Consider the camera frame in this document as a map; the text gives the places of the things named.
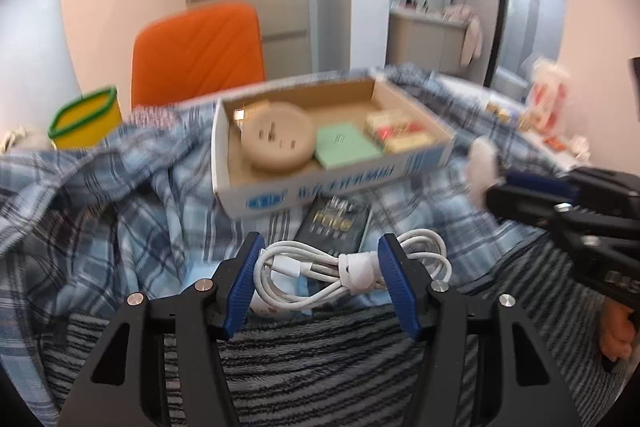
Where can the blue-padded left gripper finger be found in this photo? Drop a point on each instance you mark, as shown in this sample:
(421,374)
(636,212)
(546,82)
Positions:
(123,381)

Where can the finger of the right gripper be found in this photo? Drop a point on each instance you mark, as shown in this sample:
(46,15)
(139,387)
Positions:
(533,187)
(512,203)

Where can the beige round perforated disc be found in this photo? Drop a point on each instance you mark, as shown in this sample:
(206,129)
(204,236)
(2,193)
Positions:
(280,138)

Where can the cardboard tray box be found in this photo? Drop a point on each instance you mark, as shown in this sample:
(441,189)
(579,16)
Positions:
(245,191)

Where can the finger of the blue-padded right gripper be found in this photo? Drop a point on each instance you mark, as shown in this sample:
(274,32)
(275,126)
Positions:
(517,382)

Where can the black face sachet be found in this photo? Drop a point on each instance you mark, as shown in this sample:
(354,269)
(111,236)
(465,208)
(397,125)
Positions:
(334,224)

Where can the beige clothes pile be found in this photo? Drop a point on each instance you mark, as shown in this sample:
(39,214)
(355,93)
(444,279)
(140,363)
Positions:
(22,138)

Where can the person's right hand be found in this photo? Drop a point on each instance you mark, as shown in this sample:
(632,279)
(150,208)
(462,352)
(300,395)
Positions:
(616,331)

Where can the blue plaid shirt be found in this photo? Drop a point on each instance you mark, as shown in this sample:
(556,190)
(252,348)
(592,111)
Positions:
(82,229)

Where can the red gold cigarette box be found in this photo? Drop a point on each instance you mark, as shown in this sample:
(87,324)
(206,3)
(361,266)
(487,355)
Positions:
(396,132)

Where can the gold blue cigarette pack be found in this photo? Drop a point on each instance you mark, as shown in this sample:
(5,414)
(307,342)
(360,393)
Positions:
(243,114)

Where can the green card pack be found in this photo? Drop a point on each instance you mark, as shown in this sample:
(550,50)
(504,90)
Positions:
(340,145)

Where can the white cup with pink print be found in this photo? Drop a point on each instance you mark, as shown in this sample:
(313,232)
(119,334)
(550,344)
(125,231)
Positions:
(548,95)

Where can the pink towel on vanity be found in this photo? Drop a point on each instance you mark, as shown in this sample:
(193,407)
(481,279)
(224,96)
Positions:
(472,44)

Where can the small white round object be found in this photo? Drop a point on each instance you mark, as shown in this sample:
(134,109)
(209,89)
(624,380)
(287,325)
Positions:
(483,170)

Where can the yellow green-rimmed bin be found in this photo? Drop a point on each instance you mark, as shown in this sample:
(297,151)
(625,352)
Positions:
(87,120)

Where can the bathroom vanity cabinet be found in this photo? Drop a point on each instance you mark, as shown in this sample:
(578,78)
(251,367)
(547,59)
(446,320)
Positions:
(425,40)

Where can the striped grey towel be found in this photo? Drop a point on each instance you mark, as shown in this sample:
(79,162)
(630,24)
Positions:
(356,367)

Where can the orange chair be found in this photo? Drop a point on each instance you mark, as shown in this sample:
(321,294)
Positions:
(197,53)

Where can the gold pack on table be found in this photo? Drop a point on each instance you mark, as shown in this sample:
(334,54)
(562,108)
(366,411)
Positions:
(524,119)

